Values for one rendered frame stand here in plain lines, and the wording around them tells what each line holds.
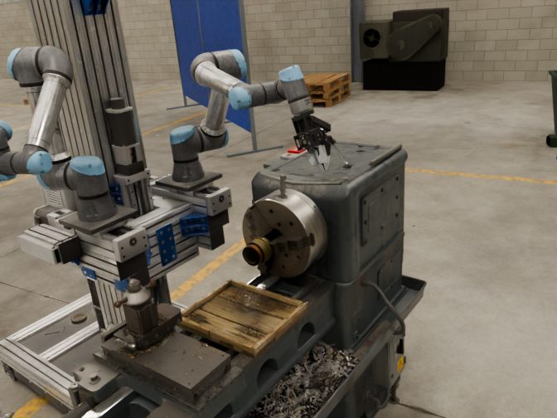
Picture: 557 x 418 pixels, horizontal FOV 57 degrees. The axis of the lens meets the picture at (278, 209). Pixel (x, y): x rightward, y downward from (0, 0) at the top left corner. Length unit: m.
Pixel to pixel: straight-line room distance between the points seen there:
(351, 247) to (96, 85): 1.21
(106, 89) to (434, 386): 2.13
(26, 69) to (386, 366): 1.92
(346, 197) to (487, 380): 1.49
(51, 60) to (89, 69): 0.28
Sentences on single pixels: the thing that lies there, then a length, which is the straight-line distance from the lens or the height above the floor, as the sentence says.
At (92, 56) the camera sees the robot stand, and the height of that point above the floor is 1.74.
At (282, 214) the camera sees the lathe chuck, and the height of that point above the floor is 1.19.
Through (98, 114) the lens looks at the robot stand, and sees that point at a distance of 2.27.
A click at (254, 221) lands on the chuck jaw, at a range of 1.88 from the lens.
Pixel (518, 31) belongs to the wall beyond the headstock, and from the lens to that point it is 11.66.
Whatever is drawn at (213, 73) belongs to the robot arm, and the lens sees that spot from 1.94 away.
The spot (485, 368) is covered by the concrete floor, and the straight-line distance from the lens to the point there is 3.07.
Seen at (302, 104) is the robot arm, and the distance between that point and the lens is 1.72.
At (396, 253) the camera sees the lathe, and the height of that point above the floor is 0.79.
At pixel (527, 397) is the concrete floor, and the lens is 2.96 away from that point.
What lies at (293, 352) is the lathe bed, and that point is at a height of 0.72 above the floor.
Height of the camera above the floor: 1.90
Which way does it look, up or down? 22 degrees down
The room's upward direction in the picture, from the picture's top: 5 degrees counter-clockwise
